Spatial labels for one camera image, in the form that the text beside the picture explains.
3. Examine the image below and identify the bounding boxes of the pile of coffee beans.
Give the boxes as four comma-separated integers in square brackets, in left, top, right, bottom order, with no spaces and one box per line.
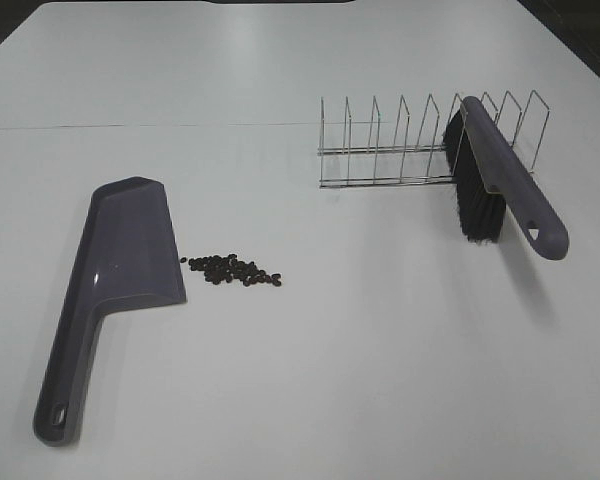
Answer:
[179,253,282,287]

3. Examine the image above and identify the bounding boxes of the chrome wire dish rack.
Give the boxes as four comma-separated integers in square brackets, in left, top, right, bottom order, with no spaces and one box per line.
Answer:
[317,90,552,189]

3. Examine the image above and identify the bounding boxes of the purple plastic dustpan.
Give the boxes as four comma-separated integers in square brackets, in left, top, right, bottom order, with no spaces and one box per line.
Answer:
[33,177,187,447]

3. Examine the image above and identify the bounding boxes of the purple hand brush black bristles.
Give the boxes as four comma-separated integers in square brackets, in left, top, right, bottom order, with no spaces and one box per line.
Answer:
[443,96,570,261]

